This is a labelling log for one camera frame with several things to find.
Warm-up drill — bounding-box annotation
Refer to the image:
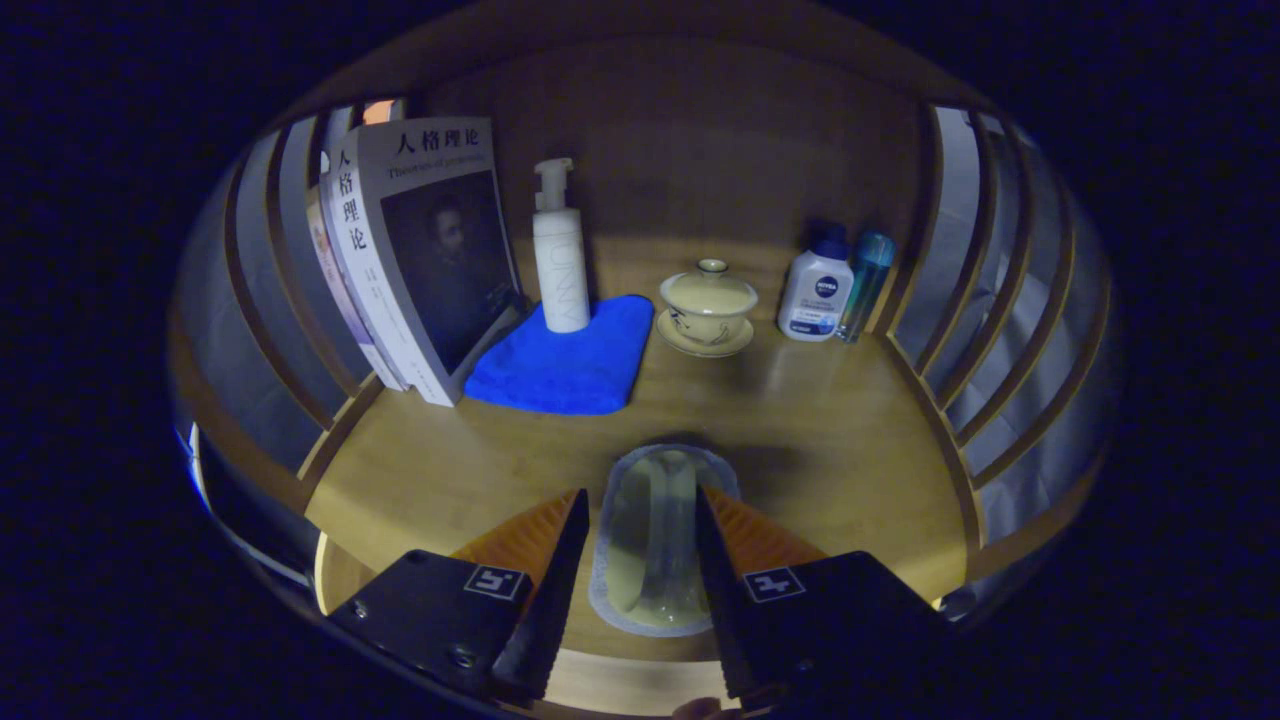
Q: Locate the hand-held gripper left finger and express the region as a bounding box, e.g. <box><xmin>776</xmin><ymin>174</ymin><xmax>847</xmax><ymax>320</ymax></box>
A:
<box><xmin>328</xmin><ymin>488</ymin><xmax>591</xmax><ymax>703</ymax></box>

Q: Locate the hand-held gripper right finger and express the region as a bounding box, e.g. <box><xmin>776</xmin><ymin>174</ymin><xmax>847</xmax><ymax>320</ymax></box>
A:
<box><xmin>695</xmin><ymin>486</ymin><xmax>951</xmax><ymax>711</ymax></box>

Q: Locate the pale green scrub brush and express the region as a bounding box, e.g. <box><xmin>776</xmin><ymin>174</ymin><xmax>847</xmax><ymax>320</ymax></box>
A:
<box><xmin>588</xmin><ymin>443</ymin><xmax>741</xmax><ymax>638</ymax></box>

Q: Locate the wooden countertop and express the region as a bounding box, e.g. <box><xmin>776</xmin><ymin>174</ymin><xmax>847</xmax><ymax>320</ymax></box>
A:
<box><xmin>303</xmin><ymin>235</ymin><xmax>986</xmax><ymax>663</ymax></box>

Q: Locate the wooden cabinet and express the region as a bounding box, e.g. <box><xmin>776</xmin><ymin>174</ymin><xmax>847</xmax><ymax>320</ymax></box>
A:
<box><xmin>168</xmin><ymin>0</ymin><xmax>1116</xmax><ymax>663</ymax></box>

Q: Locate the blue folded cloth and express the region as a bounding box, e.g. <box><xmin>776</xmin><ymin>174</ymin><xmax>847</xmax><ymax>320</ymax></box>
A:
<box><xmin>463</xmin><ymin>294</ymin><xmax>656</xmax><ymax>416</ymax></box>

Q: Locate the beige saucer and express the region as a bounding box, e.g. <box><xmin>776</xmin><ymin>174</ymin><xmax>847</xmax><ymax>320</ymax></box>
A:
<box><xmin>655</xmin><ymin>308</ymin><xmax>756</xmax><ymax>359</ymax></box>

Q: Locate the beige lidded tea cup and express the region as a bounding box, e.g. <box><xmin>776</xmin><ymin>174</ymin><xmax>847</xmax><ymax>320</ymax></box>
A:
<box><xmin>659</xmin><ymin>259</ymin><xmax>759</xmax><ymax>346</ymax></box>

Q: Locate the white lotion bottle blue cap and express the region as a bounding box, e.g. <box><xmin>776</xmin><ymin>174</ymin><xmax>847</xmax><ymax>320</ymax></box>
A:
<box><xmin>777</xmin><ymin>222</ymin><xmax>855</xmax><ymax>343</ymax></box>

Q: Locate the white pump bottle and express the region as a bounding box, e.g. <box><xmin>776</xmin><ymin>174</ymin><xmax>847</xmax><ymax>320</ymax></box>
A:
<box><xmin>532</xmin><ymin>158</ymin><xmax>591</xmax><ymax>334</ymax></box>

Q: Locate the teal slim bottle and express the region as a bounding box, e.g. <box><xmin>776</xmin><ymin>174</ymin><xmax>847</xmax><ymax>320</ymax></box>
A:
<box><xmin>835</xmin><ymin>231</ymin><xmax>897</xmax><ymax>344</ymax></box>

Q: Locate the thick white book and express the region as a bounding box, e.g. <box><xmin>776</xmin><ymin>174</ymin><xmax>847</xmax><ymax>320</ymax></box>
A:
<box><xmin>322</xmin><ymin>117</ymin><xmax>528</xmax><ymax>407</ymax></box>

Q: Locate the thin purple book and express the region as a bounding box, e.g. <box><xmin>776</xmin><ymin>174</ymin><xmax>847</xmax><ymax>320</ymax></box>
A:
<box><xmin>303</xmin><ymin>185</ymin><xmax>386</xmax><ymax>393</ymax></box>

